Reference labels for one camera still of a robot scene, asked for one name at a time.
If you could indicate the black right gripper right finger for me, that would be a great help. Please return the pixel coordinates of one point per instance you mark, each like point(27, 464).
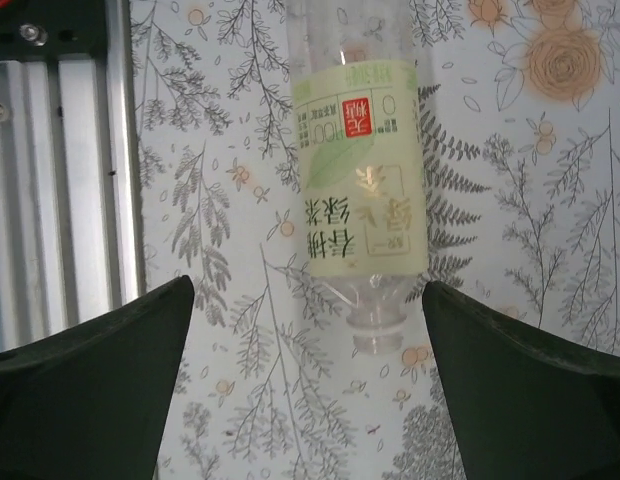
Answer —
point(535, 400)

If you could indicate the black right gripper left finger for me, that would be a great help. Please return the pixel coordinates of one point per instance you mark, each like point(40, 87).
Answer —
point(80, 390)

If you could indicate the clear tea bottle pale label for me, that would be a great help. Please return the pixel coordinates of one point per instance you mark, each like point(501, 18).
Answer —
point(360, 200)

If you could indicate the floral patterned tablecloth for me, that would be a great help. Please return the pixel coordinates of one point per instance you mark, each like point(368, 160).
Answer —
point(490, 225)

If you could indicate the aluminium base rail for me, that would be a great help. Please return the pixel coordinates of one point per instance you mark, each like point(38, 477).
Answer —
point(60, 200)

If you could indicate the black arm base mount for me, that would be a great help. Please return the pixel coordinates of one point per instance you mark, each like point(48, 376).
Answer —
point(45, 25)

